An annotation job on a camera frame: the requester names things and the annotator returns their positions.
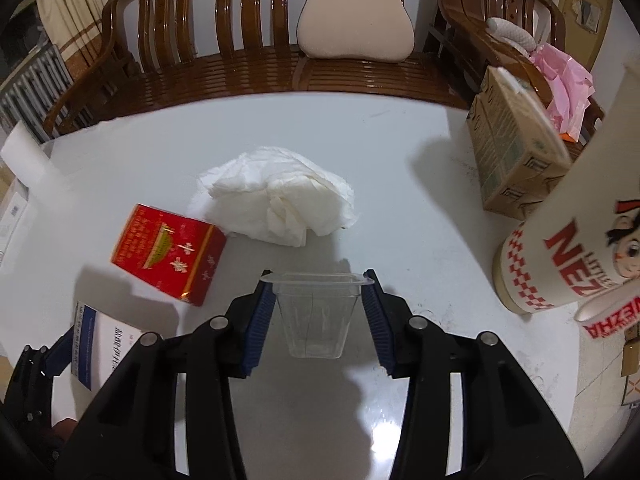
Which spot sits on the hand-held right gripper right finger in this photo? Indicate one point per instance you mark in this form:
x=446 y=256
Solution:
x=377 y=325

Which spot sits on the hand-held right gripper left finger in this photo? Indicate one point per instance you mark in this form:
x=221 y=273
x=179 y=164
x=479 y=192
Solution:
x=257 y=330

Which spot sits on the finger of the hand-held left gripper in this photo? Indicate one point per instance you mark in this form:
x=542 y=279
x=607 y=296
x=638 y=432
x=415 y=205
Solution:
x=59 y=357

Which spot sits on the white and blue medicine box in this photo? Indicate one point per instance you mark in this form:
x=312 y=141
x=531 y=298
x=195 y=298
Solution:
x=107 y=345

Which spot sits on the clear plastic cup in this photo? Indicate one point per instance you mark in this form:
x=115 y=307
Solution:
x=315 y=320

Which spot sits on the red flat box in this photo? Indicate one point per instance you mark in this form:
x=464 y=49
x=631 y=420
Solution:
x=165 y=255

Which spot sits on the crumpled white tissue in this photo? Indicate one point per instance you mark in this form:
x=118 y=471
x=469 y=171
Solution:
x=280 y=195

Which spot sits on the long white box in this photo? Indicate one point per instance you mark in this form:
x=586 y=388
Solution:
x=12 y=220

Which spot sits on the white paper towel roll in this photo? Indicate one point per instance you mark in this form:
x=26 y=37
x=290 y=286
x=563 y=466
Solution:
x=25 y=152

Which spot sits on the large cartoon water bottle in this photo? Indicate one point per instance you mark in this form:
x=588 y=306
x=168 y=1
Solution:
x=575 y=240

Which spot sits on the printed cardboard carton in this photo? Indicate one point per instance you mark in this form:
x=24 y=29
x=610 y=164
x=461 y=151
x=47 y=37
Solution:
x=510 y=150

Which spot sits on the brown wooden sofa bench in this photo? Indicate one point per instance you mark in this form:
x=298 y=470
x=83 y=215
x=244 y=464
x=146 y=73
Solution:
x=240 y=75

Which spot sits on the open cardboard box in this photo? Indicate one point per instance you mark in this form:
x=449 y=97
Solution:
x=631 y=370

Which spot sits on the grey ribbed radiator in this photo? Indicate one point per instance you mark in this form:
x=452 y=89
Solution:
x=35 y=90

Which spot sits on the pink plastic bag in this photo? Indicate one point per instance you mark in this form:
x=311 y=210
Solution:
x=565 y=90

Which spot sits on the beige back cushion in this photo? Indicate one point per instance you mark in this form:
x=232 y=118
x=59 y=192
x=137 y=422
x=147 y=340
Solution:
x=355 y=20

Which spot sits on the grey neck pillow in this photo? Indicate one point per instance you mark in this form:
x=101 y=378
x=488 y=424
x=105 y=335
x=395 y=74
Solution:
x=510 y=34

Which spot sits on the brown wooden armchair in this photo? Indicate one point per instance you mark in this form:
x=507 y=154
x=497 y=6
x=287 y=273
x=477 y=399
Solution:
x=465 y=15

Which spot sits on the cream striped curtain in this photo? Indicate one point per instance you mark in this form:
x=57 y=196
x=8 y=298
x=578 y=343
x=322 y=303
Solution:
x=70 y=0

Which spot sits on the cloth on hanger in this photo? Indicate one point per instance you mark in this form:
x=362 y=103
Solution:
x=587 y=10

